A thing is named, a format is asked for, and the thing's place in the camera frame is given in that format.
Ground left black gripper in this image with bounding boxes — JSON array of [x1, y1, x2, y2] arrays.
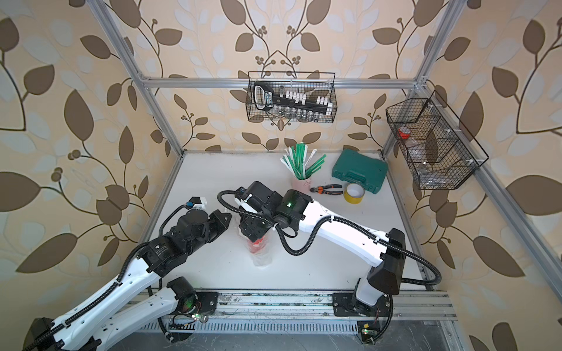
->
[[184, 210, 233, 258]]

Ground red paper cup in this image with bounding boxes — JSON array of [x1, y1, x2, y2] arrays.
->
[[247, 235, 269, 255]]

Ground clear plastic carrier bag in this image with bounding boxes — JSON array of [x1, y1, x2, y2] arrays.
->
[[237, 214, 272, 269]]

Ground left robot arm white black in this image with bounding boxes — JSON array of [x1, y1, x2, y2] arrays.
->
[[23, 197, 232, 350]]

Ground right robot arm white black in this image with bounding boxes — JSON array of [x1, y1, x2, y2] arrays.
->
[[217, 181, 442, 344]]

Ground pink straw holder cup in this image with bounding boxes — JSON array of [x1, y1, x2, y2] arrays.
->
[[291, 176, 313, 193]]

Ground green white wrapped straws bundle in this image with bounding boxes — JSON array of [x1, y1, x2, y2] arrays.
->
[[280, 143, 326, 181]]

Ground orange black pliers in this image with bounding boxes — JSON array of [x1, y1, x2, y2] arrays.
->
[[310, 184, 344, 196]]

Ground yellow tape roll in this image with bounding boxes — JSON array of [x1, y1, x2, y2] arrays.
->
[[343, 183, 365, 205]]

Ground green plastic tool case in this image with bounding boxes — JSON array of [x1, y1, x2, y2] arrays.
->
[[332, 149, 389, 194]]

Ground black socket wrench set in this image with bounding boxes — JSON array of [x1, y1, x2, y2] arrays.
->
[[249, 81, 336, 115]]

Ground black wire basket rear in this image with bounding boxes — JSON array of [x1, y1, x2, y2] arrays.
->
[[245, 70, 337, 124]]

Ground black wire basket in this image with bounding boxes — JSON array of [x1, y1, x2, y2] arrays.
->
[[386, 92, 489, 190], [245, 70, 337, 124]]

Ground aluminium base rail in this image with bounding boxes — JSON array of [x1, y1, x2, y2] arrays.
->
[[197, 289, 458, 321]]

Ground black wire basket right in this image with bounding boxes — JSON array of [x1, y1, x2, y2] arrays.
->
[[386, 92, 489, 190]]

